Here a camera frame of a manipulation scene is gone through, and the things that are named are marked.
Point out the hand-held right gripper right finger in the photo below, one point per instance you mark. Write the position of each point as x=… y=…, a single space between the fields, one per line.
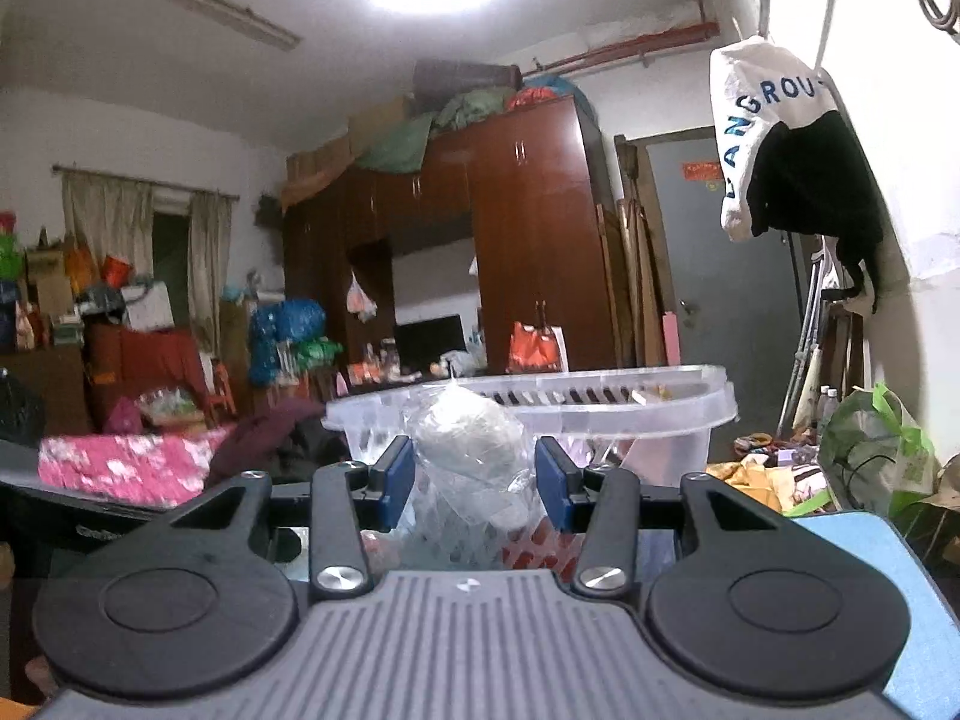
x=551 y=484

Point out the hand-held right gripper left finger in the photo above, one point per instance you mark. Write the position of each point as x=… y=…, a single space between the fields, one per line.
x=399 y=484

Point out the white pack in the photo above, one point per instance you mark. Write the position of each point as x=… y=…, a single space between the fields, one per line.
x=469 y=442

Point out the white plastic basket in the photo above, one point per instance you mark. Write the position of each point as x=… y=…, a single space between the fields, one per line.
x=660 y=409

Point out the red patterned packet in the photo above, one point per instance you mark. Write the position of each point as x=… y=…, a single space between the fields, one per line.
x=544 y=547

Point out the pink floral blanket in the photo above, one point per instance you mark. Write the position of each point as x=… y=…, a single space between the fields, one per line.
x=127 y=465

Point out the dark maroon cloth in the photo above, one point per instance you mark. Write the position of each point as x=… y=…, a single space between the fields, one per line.
x=277 y=439

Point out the red and white plastic bag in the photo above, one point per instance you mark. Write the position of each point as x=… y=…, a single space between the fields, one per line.
x=534 y=349

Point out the black monitor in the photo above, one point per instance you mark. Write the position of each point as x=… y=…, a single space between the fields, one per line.
x=431 y=345

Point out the red draped cabinet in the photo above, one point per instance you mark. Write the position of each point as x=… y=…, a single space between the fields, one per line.
x=150 y=371

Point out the blue plastic bags pile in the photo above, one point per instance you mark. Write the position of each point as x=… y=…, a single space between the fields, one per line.
x=289 y=337

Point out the small hanging plastic bag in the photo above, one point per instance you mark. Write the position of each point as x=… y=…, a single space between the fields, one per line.
x=360 y=300

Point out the brown wooden wardrobe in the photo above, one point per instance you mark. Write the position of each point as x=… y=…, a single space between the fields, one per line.
x=525 y=240

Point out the grey door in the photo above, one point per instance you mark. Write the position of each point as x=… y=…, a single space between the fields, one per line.
x=720 y=262

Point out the beige window curtain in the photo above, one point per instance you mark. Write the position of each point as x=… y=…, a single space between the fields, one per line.
x=105 y=217
x=210 y=262

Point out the metal crutches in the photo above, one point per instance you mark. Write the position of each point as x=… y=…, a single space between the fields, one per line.
x=810 y=330

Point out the green plastic bag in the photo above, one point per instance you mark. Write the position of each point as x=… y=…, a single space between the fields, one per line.
x=877 y=450

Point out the green cloth bundle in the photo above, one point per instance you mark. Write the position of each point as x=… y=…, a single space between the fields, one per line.
x=420 y=135

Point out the white and black hanging jacket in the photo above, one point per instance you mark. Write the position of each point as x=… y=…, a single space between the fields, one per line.
x=787 y=157

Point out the red ceiling pipe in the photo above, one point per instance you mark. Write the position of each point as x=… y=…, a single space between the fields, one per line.
x=637 y=45

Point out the fluorescent tube lamp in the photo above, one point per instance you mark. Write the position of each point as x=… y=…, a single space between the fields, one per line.
x=229 y=13

